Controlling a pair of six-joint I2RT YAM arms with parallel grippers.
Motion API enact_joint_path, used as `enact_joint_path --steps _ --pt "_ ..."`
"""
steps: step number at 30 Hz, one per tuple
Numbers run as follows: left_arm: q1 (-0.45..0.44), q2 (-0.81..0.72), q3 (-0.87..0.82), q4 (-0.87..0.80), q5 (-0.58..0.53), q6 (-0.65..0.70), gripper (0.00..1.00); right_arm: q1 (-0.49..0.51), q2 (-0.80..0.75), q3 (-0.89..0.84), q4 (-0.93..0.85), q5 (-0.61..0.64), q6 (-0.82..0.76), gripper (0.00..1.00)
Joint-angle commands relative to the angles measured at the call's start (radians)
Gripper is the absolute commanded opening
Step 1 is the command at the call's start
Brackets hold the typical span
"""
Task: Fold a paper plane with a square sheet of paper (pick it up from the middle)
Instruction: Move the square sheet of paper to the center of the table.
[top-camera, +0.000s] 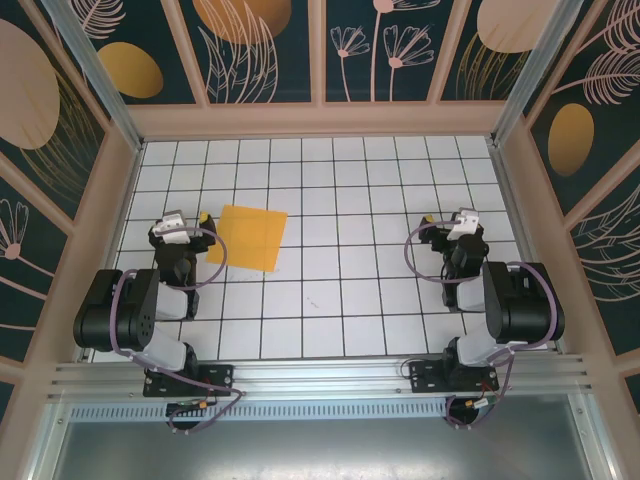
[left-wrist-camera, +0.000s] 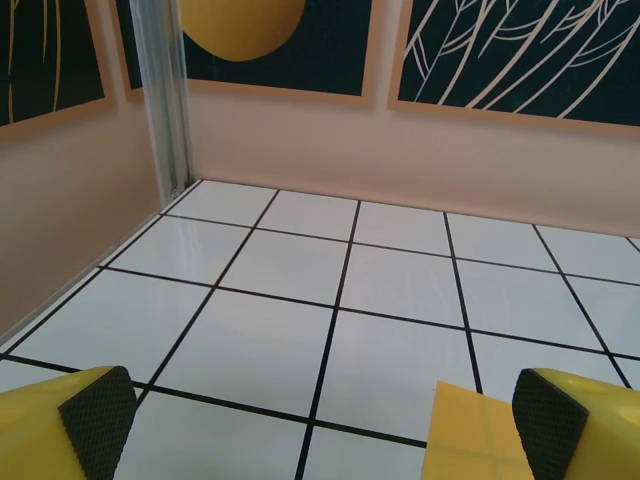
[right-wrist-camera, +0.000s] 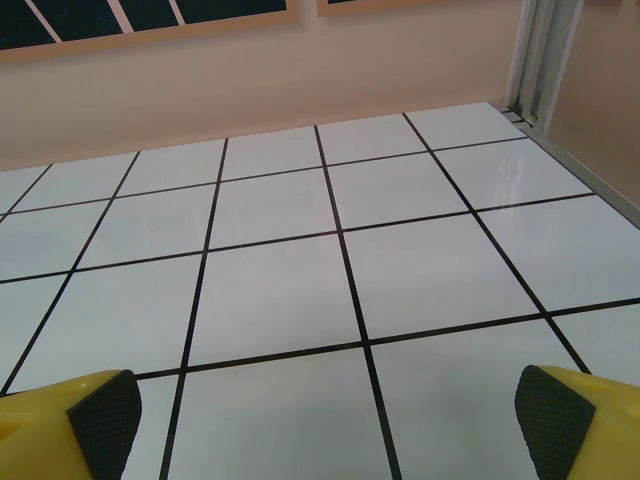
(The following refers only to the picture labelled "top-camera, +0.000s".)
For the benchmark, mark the yellow cloth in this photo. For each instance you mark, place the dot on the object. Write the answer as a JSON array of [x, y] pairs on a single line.
[[247, 237]]

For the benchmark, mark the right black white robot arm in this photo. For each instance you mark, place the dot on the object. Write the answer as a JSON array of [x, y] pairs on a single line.
[[525, 310]]

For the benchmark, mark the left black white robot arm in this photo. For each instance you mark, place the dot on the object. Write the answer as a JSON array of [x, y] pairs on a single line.
[[100, 320]]

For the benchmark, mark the grey metal sheet panel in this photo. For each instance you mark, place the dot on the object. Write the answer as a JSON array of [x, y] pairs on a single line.
[[320, 450]]

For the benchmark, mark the dark panel with leaf drawings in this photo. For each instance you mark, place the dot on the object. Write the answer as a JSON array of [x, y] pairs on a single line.
[[240, 75]]

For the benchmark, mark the dark panel with pink leaves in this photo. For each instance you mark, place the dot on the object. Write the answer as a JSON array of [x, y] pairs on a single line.
[[610, 270]]

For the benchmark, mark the dark panel with single flower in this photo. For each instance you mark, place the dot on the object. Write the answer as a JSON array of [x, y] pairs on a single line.
[[25, 280]]

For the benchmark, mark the dark panel with beige circle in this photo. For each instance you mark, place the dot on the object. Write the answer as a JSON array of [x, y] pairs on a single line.
[[480, 75]]

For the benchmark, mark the dark panel with orange oval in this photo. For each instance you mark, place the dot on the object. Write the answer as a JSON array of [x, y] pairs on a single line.
[[130, 70]]

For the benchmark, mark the dark panel with fern and oval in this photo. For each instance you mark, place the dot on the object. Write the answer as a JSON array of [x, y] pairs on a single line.
[[600, 150]]

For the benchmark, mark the dark panel with flower drawings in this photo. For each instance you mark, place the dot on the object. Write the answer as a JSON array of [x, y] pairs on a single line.
[[400, 30]]

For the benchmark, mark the dark panel with gold fern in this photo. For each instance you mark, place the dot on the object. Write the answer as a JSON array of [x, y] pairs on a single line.
[[30, 100]]

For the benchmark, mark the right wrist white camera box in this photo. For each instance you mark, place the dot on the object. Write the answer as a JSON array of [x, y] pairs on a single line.
[[462, 225]]

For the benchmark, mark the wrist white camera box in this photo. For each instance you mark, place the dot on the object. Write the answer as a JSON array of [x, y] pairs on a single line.
[[462, 225], [172, 227]]

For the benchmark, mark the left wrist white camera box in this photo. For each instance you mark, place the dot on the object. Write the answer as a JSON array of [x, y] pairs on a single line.
[[172, 227]]

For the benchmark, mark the aluminium side rail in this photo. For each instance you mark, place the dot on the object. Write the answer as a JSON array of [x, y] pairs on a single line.
[[513, 200]]

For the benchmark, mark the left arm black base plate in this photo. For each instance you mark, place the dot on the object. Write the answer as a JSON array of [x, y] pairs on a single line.
[[220, 380]]

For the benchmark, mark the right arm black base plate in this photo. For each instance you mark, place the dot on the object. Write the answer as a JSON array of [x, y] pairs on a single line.
[[425, 377]]

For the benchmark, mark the aluminium corner post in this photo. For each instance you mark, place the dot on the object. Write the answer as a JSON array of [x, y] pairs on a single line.
[[102, 80], [535, 75]]

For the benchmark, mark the aluminium mounting rail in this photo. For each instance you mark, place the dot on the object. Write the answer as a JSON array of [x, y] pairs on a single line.
[[320, 375]]

